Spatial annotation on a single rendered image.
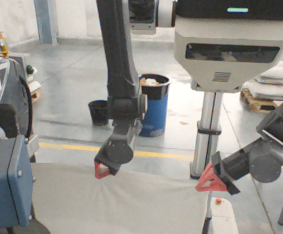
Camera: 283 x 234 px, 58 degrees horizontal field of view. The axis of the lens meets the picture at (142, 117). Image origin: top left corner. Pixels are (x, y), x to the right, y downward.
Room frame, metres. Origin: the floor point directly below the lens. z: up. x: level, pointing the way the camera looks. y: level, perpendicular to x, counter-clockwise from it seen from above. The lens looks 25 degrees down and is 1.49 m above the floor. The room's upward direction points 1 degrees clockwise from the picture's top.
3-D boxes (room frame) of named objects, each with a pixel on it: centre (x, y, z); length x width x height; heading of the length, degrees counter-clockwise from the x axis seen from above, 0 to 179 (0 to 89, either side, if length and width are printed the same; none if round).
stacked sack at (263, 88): (3.58, -1.89, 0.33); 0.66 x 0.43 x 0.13; 83
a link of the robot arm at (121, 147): (0.51, 0.04, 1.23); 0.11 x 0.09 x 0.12; 174
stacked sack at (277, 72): (3.63, -1.89, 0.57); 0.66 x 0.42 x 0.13; 75
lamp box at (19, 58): (0.78, 0.39, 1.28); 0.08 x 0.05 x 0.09; 83
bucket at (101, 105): (3.02, 0.54, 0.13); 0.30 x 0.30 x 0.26
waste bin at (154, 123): (2.85, -0.09, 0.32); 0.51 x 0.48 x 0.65; 173
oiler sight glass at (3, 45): (0.72, 0.39, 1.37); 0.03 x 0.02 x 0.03; 83
